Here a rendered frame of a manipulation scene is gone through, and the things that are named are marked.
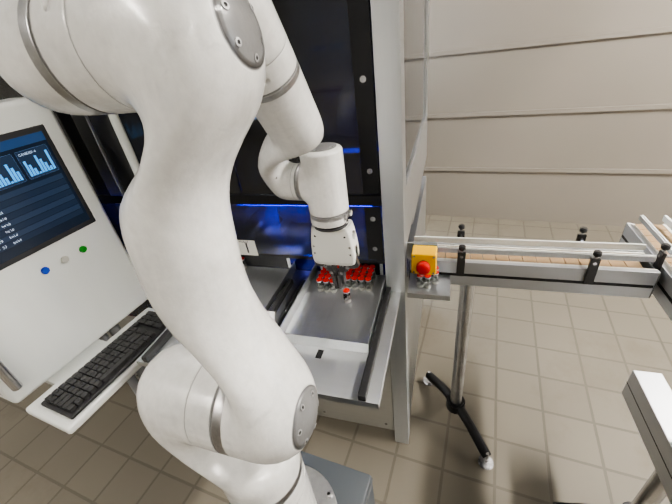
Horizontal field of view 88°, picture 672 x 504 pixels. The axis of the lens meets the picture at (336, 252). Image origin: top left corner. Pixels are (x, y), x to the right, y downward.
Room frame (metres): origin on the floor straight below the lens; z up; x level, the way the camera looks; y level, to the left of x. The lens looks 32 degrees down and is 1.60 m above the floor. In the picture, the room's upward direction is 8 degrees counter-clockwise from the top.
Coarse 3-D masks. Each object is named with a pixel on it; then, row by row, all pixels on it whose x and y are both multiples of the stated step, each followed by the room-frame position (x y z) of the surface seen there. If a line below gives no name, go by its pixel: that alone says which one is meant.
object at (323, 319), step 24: (312, 288) 0.94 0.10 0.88; (384, 288) 0.87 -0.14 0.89; (288, 312) 0.79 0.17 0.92; (312, 312) 0.82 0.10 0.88; (336, 312) 0.80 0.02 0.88; (360, 312) 0.79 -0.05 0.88; (288, 336) 0.71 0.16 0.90; (312, 336) 0.68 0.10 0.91; (336, 336) 0.70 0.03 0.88; (360, 336) 0.69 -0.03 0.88
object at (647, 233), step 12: (624, 228) 0.98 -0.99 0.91; (636, 228) 0.94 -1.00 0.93; (648, 228) 0.90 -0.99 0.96; (660, 228) 0.93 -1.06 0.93; (624, 240) 0.95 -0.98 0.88; (636, 240) 0.89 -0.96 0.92; (648, 240) 0.87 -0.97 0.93; (660, 240) 0.82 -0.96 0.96; (648, 252) 0.82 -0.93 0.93; (660, 252) 0.76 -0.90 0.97; (660, 264) 0.74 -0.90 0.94; (660, 276) 0.73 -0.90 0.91; (660, 288) 0.71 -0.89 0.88; (660, 300) 0.69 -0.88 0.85
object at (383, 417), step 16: (416, 208) 1.42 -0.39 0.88; (416, 224) 1.27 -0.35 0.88; (416, 304) 1.23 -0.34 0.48; (128, 320) 1.30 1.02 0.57; (416, 320) 1.23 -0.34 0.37; (416, 336) 1.23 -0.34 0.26; (416, 352) 1.23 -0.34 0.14; (384, 384) 0.88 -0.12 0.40; (320, 400) 0.98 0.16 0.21; (384, 400) 0.88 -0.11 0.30; (336, 416) 0.96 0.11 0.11; (352, 416) 0.93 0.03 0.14; (368, 416) 0.91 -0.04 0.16; (384, 416) 0.88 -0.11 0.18
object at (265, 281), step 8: (248, 272) 1.09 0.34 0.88; (256, 272) 1.08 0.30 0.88; (264, 272) 1.07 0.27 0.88; (272, 272) 1.07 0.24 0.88; (280, 272) 1.06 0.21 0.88; (288, 272) 1.01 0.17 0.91; (256, 280) 1.03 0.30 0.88; (264, 280) 1.02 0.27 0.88; (272, 280) 1.02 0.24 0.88; (280, 280) 1.01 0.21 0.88; (256, 288) 0.98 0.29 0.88; (264, 288) 0.98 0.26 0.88; (272, 288) 0.97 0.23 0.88; (280, 288) 0.94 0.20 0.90; (264, 296) 0.93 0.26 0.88; (272, 296) 0.88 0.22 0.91; (264, 304) 0.89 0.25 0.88
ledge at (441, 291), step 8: (416, 280) 0.90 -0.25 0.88; (440, 280) 0.88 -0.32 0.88; (448, 280) 0.88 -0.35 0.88; (408, 288) 0.87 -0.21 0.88; (416, 288) 0.86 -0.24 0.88; (424, 288) 0.86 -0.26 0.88; (432, 288) 0.85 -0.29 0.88; (440, 288) 0.84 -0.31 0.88; (448, 288) 0.84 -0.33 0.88; (408, 296) 0.85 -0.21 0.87; (416, 296) 0.84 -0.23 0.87; (424, 296) 0.83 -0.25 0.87; (432, 296) 0.82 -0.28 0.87; (440, 296) 0.81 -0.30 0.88; (448, 296) 0.80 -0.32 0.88
